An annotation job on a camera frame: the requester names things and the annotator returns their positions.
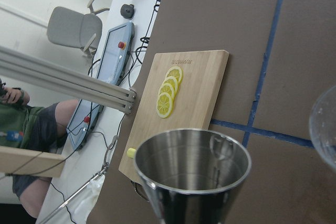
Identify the grey office chair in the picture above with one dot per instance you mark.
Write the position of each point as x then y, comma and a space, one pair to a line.
73, 29

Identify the teach pendant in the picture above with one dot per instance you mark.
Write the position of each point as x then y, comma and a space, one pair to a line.
83, 122
116, 53

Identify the bamboo cutting board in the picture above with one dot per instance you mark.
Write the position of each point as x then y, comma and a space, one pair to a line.
195, 100

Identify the steel jigger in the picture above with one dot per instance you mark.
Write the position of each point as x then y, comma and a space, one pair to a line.
191, 175

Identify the aluminium frame post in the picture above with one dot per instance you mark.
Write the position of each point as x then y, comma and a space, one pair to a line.
48, 75

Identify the black computer mouse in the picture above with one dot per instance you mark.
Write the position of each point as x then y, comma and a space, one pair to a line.
127, 11

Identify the teach pendant far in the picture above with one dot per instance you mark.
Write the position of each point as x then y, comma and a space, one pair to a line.
116, 53

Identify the seated person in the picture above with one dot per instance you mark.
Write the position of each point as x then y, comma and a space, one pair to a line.
32, 128

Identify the white crumpled cloth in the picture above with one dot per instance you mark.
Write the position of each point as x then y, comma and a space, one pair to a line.
88, 199

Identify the teach pendant near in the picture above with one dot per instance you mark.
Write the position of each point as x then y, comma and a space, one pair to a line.
83, 122

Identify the clear wine glass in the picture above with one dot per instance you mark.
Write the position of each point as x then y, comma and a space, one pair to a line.
322, 127

